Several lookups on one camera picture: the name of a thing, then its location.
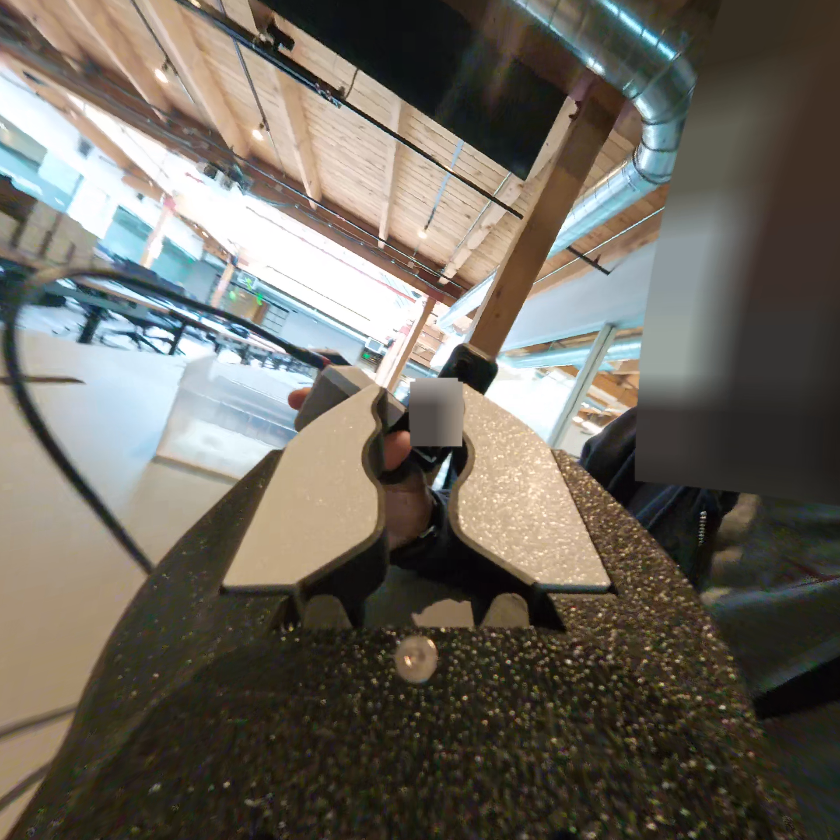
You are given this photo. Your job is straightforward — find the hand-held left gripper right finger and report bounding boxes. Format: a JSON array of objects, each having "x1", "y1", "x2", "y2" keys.
[{"x1": 449, "y1": 386, "x2": 613, "y2": 627}]

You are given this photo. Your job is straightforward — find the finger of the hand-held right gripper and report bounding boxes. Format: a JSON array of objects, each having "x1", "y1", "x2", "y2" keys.
[{"x1": 295, "y1": 365, "x2": 409, "y2": 434}]

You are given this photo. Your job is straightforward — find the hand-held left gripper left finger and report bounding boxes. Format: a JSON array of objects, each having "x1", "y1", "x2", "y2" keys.
[{"x1": 222, "y1": 386, "x2": 391, "y2": 627}]

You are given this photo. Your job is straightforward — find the black cable with red plugs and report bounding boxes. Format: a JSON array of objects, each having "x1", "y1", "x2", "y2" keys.
[{"x1": 3, "y1": 269, "x2": 349, "y2": 573}]

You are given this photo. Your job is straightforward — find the clear plastic organizer box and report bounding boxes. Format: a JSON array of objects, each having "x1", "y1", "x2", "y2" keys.
[{"x1": 156, "y1": 357, "x2": 322, "y2": 481}]

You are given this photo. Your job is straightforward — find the person's right hand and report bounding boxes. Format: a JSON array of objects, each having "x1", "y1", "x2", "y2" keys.
[{"x1": 289, "y1": 387, "x2": 435, "y2": 551}]

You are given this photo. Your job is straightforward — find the person's torso in zip jacket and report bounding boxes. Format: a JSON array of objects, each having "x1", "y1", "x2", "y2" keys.
[{"x1": 581, "y1": 406, "x2": 840, "y2": 719}]

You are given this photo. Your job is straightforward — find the black ceiling panel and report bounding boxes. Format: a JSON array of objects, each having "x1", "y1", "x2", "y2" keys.
[{"x1": 259, "y1": 0, "x2": 572, "y2": 181}]

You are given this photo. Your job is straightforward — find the row of cardboard boxes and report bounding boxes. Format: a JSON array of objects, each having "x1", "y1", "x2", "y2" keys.
[{"x1": 0, "y1": 190, "x2": 93, "y2": 266}]

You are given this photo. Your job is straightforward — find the white glass partition frame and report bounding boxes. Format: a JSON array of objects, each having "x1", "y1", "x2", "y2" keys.
[{"x1": 548, "y1": 322, "x2": 618, "y2": 447}]

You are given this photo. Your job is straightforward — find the wooden post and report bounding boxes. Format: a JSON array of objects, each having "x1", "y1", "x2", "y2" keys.
[{"x1": 469, "y1": 82, "x2": 632, "y2": 368}]

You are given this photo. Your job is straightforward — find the silver air duct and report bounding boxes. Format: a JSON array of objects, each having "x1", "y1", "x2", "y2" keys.
[{"x1": 436, "y1": 0, "x2": 698, "y2": 329}]

